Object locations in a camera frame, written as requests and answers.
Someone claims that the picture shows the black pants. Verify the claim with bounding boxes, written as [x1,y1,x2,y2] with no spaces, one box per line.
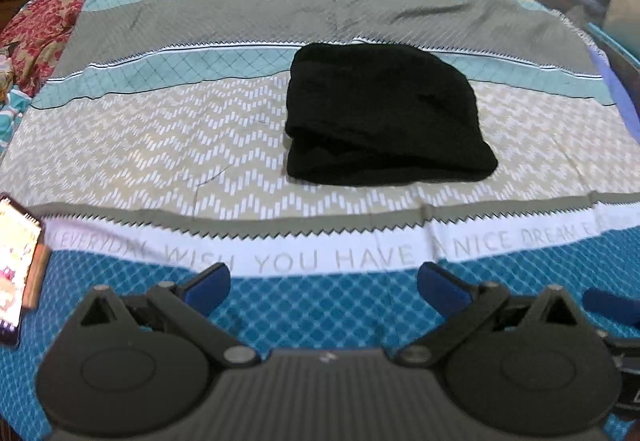
[285,42,499,187]

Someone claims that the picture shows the red floral blanket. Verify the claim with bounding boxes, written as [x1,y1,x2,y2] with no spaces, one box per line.
[0,0,432,98]

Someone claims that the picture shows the patterned teal bedspread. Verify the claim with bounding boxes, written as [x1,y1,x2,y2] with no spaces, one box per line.
[0,0,640,441]

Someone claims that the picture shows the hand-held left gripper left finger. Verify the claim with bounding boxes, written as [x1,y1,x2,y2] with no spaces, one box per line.
[80,265,262,368]

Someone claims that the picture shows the smartphone with lit screen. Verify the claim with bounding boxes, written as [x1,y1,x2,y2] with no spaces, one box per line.
[0,194,49,350]

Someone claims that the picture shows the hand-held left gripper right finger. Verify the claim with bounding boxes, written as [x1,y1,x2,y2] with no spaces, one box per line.
[398,263,577,368]

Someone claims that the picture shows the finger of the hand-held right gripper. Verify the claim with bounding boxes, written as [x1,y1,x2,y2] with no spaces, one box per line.
[583,288,640,323]

